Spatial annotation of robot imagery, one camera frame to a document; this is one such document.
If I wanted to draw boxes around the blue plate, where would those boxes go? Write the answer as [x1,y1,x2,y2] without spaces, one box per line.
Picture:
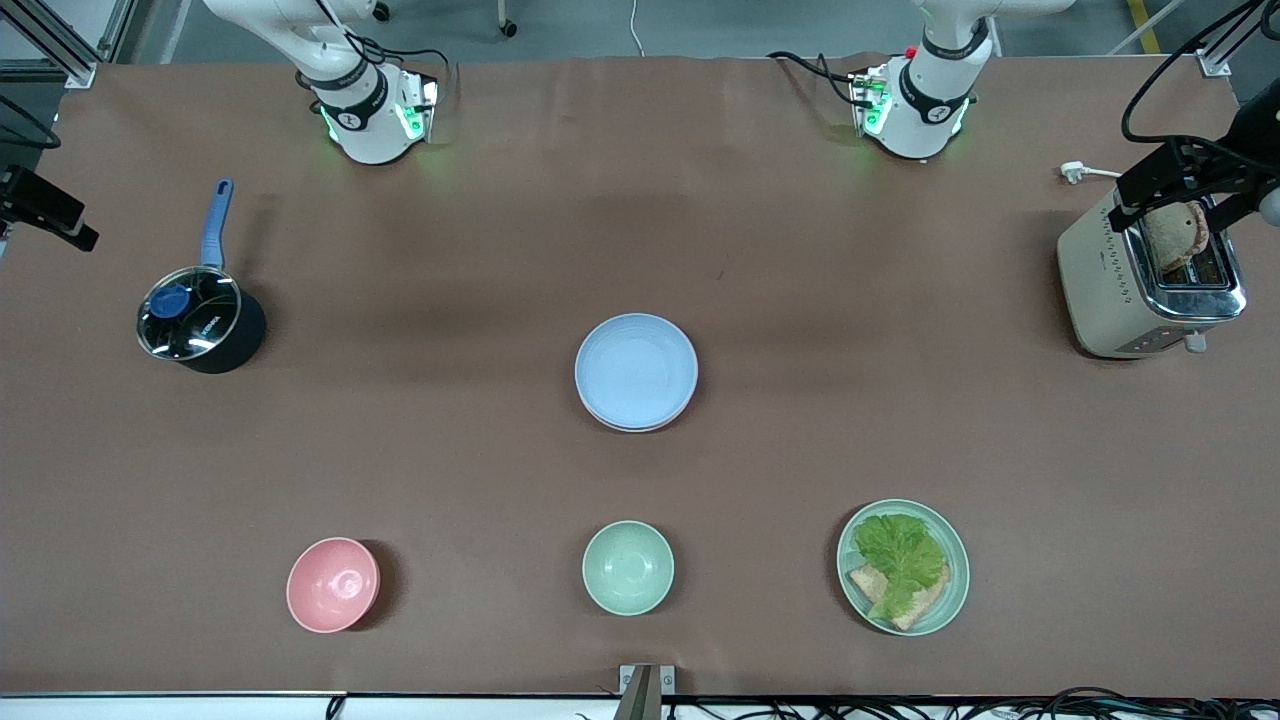
[575,313,699,427]

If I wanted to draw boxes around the pink plate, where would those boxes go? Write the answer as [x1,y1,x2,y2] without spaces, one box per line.
[583,400,693,434]

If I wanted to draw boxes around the brown toast slice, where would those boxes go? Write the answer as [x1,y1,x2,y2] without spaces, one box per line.
[1142,200,1211,274]

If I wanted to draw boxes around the beige chrome toaster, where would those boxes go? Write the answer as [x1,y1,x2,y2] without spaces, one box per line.
[1057,185,1249,360]

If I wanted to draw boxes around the glass lid blue knob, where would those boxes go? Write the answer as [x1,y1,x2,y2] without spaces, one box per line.
[137,266,243,361]

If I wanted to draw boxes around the dark blue saucepan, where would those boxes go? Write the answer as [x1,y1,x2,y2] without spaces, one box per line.
[137,178,267,375]

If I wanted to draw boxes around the green lettuce leaf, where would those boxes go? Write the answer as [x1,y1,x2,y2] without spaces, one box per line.
[853,513,949,621]

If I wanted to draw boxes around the green plate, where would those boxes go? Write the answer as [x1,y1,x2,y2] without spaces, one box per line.
[837,499,971,637]

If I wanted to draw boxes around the pink bowl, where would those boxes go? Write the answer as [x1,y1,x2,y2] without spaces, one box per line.
[286,537,381,634]

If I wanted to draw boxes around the bread slice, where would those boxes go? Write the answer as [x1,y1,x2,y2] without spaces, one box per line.
[848,563,951,632]

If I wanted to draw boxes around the brown table cover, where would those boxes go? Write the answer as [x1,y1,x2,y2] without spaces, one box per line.
[0,52,1280,699]

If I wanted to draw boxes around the green bowl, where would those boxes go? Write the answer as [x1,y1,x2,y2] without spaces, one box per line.
[582,520,675,617]

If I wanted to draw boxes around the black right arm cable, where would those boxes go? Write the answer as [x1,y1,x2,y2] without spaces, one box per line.
[0,93,63,151]

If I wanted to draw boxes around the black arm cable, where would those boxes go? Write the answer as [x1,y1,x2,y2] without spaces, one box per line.
[0,93,63,151]
[1120,0,1280,151]

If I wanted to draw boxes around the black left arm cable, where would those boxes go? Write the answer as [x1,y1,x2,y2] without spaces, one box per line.
[1120,0,1280,151]

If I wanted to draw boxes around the aluminium frame profile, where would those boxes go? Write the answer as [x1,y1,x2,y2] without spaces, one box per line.
[0,0,136,89]
[1195,0,1280,79]

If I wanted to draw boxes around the black cable bundle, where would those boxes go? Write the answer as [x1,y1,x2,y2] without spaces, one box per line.
[660,685,1280,720]

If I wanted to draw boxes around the metal bracket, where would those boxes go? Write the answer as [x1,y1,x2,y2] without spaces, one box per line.
[618,664,676,720]

